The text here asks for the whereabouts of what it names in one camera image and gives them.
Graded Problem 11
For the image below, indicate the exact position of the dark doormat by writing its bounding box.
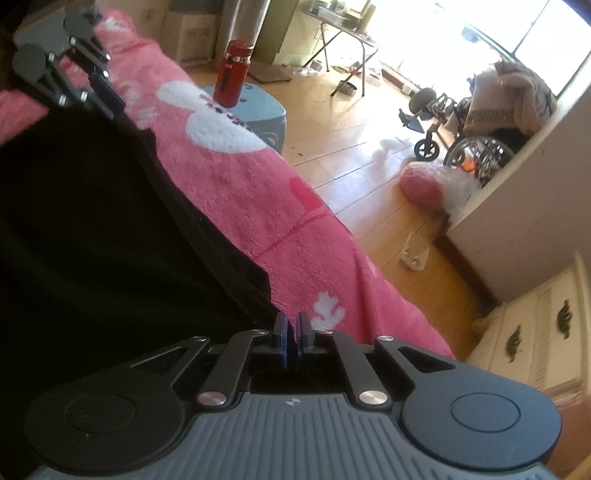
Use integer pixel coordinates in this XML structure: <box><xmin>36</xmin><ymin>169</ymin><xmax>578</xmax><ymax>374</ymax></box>
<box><xmin>245</xmin><ymin>62</ymin><xmax>293</xmax><ymax>84</ymax></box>

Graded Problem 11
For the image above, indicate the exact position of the wheelchair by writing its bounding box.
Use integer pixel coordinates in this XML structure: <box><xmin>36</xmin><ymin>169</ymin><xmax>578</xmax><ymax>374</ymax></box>
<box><xmin>399</xmin><ymin>88</ymin><xmax>529</xmax><ymax>188</ymax></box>

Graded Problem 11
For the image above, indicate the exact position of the pink floral blanket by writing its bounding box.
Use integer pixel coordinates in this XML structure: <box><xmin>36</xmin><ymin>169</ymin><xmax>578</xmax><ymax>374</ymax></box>
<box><xmin>0</xmin><ymin>7</ymin><xmax>458</xmax><ymax>361</ymax></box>

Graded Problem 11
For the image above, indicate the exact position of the red water bottle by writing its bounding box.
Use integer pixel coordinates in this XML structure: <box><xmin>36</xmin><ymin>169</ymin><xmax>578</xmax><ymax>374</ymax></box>
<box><xmin>212</xmin><ymin>39</ymin><xmax>256</xmax><ymax>108</ymax></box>

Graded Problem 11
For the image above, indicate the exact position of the light blue plastic stool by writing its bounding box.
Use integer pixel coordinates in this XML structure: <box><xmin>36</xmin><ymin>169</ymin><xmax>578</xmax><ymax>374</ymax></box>
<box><xmin>203</xmin><ymin>83</ymin><xmax>288</xmax><ymax>153</ymax></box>

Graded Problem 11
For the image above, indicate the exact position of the plastic bag with pink cloth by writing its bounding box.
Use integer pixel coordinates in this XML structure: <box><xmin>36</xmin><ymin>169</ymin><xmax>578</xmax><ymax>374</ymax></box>
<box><xmin>398</xmin><ymin>161</ymin><xmax>483</xmax><ymax>216</ymax></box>

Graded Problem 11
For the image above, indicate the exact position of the water dispenser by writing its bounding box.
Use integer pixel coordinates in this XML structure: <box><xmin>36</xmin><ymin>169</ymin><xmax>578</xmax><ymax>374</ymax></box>
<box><xmin>164</xmin><ymin>0</ymin><xmax>218</xmax><ymax>65</ymax></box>

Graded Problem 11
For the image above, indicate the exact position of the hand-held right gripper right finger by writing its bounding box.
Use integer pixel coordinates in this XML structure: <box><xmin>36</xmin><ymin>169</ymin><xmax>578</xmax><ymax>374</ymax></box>
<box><xmin>295</xmin><ymin>311</ymin><xmax>455</xmax><ymax>409</ymax></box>

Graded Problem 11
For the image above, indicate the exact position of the black t-shirt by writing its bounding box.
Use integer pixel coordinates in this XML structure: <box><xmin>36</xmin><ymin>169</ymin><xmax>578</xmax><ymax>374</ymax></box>
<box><xmin>0</xmin><ymin>90</ymin><xmax>274</xmax><ymax>480</ymax></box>

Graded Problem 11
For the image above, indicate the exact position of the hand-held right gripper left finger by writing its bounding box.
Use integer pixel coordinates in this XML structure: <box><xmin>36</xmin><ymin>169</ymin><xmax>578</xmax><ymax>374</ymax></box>
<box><xmin>132</xmin><ymin>313</ymin><xmax>293</xmax><ymax>409</ymax></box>

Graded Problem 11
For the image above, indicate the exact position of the folding table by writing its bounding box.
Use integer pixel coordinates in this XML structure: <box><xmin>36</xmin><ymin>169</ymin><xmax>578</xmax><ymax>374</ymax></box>
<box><xmin>300</xmin><ymin>0</ymin><xmax>385</xmax><ymax>97</ymax></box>

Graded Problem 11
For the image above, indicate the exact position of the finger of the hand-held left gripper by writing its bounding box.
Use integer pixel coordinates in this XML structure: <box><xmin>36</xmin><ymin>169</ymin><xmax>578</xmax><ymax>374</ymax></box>
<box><xmin>37</xmin><ymin>53</ymin><xmax>116</xmax><ymax>121</ymax></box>
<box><xmin>68</xmin><ymin>36</ymin><xmax>126</xmax><ymax>109</ymax></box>

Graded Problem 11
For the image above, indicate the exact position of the cream nightstand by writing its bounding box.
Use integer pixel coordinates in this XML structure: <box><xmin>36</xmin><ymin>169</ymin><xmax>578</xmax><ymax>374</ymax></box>
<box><xmin>466</xmin><ymin>251</ymin><xmax>591</xmax><ymax>398</ymax></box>

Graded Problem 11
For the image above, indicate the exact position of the beige curtain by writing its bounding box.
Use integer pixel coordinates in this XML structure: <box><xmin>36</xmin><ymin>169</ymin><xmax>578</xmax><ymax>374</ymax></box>
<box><xmin>217</xmin><ymin>0</ymin><xmax>273</xmax><ymax>61</ymax></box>

